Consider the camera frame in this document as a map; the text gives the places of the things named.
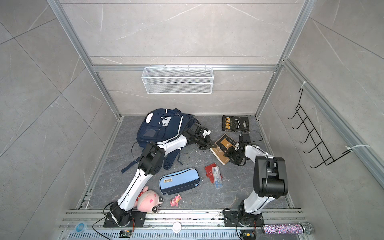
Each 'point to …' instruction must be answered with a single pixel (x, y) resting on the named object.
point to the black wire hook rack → (318, 142)
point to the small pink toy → (175, 201)
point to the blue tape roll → (80, 227)
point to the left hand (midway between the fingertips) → (217, 144)
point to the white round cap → (176, 227)
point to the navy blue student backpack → (161, 125)
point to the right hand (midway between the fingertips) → (226, 154)
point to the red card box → (209, 172)
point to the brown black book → (224, 143)
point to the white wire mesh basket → (177, 80)
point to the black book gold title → (236, 123)
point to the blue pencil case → (175, 183)
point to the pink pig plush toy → (148, 201)
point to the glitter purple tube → (305, 228)
